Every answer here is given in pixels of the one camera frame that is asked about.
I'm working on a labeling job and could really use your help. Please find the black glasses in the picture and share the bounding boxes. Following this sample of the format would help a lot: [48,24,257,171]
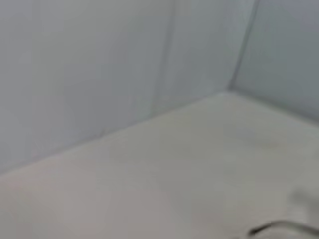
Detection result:
[248,220,319,237]

